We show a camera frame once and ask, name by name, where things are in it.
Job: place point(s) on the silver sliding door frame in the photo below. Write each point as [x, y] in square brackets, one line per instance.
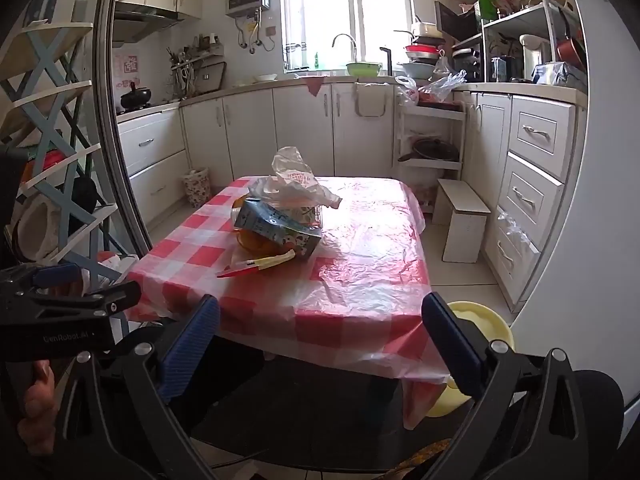
[107, 110]

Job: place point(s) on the white four-drawer base cabinet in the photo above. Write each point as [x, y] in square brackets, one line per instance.
[535, 170]

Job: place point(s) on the clear bag on drawer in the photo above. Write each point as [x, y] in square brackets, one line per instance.
[512, 225]

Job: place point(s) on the wall utensil rack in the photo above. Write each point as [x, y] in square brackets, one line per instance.
[192, 57]

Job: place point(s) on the white lidded pot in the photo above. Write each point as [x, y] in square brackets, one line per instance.
[426, 29]

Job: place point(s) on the pink triangular cloth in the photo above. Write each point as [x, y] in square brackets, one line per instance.
[317, 85]

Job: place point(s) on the person's left hand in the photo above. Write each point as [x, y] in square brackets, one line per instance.
[39, 400]

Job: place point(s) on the red checked tablecloth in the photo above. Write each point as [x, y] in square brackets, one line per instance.
[360, 285]

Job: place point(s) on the white two-drawer base cabinet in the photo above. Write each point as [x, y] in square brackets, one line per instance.
[150, 160]

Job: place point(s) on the blue and silver bag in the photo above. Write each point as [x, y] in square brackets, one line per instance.
[557, 75]

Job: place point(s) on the white refrigerator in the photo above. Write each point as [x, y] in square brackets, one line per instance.
[590, 210]

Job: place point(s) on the yellow waste bin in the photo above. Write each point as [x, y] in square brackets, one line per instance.
[487, 322]

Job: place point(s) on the white cabinet door hanger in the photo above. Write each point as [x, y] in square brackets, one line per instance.
[372, 102]

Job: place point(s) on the chrome kitchen faucet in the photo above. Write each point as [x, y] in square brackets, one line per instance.
[345, 36]

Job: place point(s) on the green box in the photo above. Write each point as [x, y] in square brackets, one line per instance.
[485, 6]

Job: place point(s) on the red hanging pan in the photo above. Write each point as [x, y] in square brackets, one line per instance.
[570, 50]

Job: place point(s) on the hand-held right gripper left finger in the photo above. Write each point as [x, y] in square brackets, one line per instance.
[192, 345]

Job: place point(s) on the red basin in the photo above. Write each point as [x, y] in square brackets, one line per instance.
[422, 52]

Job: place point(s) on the white metal counter shelf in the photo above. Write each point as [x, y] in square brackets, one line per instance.
[520, 14]

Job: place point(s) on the black kitchen faucet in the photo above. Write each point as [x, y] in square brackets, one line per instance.
[386, 60]

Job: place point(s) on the floral waste basket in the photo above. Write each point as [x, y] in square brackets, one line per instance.
[196, 190]

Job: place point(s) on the white and red shopping bag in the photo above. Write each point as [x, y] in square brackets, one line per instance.
[407, 91]

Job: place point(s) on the white plate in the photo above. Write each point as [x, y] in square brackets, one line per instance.
[265, 78]

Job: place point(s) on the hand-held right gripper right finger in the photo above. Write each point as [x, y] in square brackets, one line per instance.
[452, 345]

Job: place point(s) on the black lidded cooking pot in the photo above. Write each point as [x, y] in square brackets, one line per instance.
[135, 97]

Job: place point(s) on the red paper wall decorations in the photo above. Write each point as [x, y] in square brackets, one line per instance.
[127, 67]

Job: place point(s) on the white wooden step stool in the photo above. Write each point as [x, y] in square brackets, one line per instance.
[462, 230]

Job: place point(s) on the white electric kettle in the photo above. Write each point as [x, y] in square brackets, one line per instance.
[534, 55]

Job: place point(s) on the colourful woven cushion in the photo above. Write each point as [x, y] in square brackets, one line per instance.
[420, 457]

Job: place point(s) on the dark cutting board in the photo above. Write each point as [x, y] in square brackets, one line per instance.
[210, 77]

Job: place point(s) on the blue-grey drink carton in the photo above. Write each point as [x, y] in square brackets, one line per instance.
[280, 225]

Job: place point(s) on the blue and cream folding shelf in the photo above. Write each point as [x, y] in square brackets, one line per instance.
[50, 85]

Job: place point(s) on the red and yellow wrapper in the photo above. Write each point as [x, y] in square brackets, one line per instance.
[260, 263]

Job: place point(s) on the kitchen window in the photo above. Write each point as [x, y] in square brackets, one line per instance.
[325, 10]

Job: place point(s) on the white red-printed plastic bag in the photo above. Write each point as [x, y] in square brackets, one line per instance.
[295, 180]

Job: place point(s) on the large orange peel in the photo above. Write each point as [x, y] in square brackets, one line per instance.
[257, 245]

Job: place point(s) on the white door base cabinets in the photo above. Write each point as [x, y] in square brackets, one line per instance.
[300, 130]

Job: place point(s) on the steel range hood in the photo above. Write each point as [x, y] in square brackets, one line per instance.
[145, 20]

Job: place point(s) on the bright green basin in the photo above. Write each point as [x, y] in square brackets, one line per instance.
[364, 69]

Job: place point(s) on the dark red tray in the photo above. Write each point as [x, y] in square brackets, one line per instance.
[440, 106]

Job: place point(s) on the clear crumpled plastic bag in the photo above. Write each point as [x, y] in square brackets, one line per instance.
[445, 82]

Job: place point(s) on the white slim storage rack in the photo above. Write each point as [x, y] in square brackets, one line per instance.
[434, 164]

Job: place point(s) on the dark frying pan with lid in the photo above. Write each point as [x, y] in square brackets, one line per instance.
[435, 150]

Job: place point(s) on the pale green large bowl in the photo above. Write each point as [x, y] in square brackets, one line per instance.
[417, 69]

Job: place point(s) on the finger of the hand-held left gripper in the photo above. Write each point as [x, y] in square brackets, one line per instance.
[107, 302]
[57, 276]

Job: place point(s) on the black small counter appliance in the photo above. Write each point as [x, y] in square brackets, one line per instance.
[467, 62]

